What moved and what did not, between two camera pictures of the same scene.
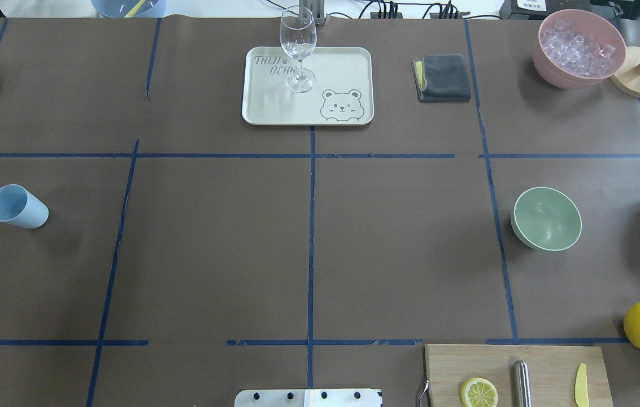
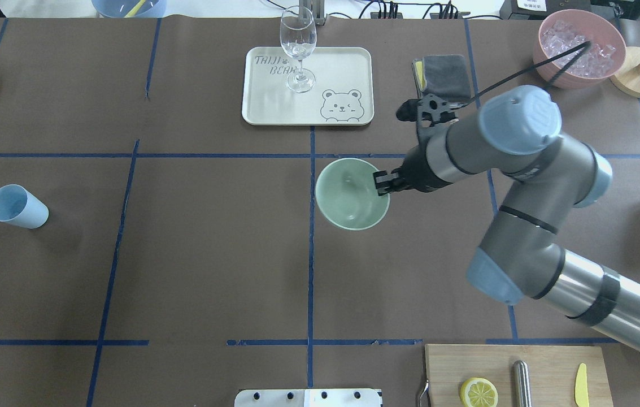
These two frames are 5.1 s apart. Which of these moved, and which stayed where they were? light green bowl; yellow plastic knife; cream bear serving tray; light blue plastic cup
Moved: light green bowl
Stayed: cream bear serving tray; light blue plastic cup; yellow plastic knife
